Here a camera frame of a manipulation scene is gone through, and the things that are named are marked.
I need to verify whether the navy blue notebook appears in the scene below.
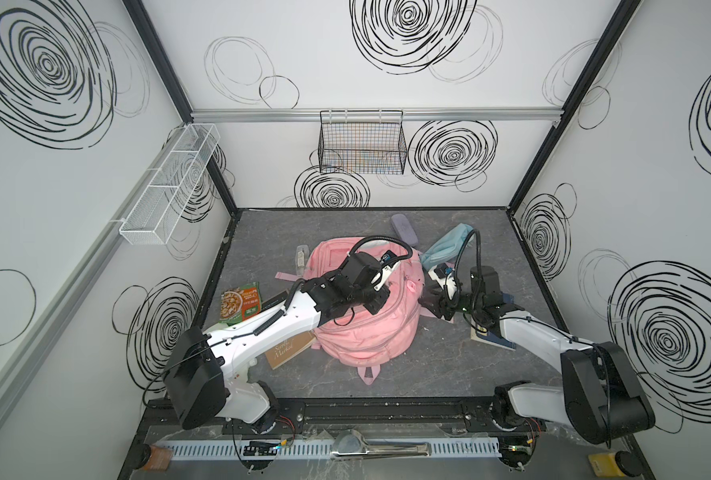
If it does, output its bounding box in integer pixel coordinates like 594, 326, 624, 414
471, 327, 517, 350

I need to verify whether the pink student backpack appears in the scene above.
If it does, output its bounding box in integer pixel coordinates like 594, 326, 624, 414
310, 251, 425, 385

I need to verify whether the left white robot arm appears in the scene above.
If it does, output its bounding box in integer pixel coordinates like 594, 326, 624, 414
163, 251, 399, 434

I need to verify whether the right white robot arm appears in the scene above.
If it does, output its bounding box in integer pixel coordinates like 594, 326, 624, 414
421, 264, 657, 444

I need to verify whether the light blue pouch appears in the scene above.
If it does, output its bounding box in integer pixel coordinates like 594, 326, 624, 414
419, 223, 473, 271

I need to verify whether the clear plastic pencil case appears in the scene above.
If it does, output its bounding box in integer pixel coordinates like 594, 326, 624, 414
295, 244, 310, 277

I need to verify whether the purple glasses case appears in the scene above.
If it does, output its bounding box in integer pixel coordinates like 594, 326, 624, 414
391, 213, 419, 247

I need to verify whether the green snack packet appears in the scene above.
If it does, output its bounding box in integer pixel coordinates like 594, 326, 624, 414
220, 282, 263, 325

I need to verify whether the yellow black button box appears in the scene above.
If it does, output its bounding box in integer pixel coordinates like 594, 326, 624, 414
587, 451, 645, 478

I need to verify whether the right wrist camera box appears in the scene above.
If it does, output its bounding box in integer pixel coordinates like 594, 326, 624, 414
429, 263, 457, 299

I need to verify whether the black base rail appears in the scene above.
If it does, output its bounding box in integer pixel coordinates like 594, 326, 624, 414
137, 395, 547, 436

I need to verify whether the black wire basket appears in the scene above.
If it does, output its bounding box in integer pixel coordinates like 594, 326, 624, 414
317, 120, 409, 175

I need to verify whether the white wire shelf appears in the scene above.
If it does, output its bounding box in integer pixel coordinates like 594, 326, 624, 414
120, 123, 220, 246

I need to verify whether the aluminium wall rail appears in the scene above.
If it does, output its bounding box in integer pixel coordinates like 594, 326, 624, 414
192, 107, 563, 123

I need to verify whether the white slotted cable duct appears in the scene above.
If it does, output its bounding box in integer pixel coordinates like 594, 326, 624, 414
157, 437, 501, 461

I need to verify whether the black corner frame post left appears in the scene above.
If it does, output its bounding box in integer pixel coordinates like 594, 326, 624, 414
123, 0, 240, 217

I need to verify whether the black corner frame post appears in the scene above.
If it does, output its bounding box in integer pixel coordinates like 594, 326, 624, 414
123, 0, 240, 217
507, 0, 643, 215

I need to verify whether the black corner frame post right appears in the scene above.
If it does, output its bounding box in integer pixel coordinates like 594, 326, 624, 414
507, 0, 643, 215

